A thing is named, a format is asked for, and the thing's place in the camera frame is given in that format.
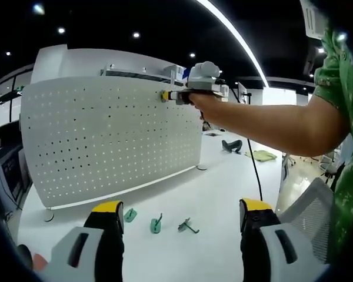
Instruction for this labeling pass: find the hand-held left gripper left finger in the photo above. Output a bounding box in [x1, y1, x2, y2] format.
[45, 200, 125, 282]

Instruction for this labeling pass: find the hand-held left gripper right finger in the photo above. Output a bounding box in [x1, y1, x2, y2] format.
[239, 198, 332, 282]

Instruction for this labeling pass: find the white perforated mounting plate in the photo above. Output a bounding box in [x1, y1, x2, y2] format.
[19, 75, 209, 223]

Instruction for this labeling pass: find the person's right hand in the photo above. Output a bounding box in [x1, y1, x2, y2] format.
[191, 93, 225, 123]

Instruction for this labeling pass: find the person's left hand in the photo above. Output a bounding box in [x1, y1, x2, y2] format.
[32, 253, 48, 270]

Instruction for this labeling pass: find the white metal shelf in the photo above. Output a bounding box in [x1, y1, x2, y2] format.
[101, 62, 192, 88]

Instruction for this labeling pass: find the grey mesh chair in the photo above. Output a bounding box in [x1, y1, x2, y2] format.
[278, 177, 335, 265]

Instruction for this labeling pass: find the dark grey headband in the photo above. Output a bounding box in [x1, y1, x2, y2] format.
[222, 139, 243, 154]

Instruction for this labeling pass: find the curved ceiling light strip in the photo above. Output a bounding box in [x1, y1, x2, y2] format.
[195, 0, 270, 89]

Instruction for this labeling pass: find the yellow-green cloth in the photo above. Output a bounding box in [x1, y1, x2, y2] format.
[245, 149, 278, 163]

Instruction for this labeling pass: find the ceiling air conditioner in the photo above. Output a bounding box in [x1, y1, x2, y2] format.
[299, 0, 329, 39]

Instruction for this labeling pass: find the green patterned shirt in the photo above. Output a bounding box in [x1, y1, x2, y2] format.
[312, 25, 353, 265]

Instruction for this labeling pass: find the black cable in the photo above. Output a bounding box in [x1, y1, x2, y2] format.
[246, 137, 264, 201]

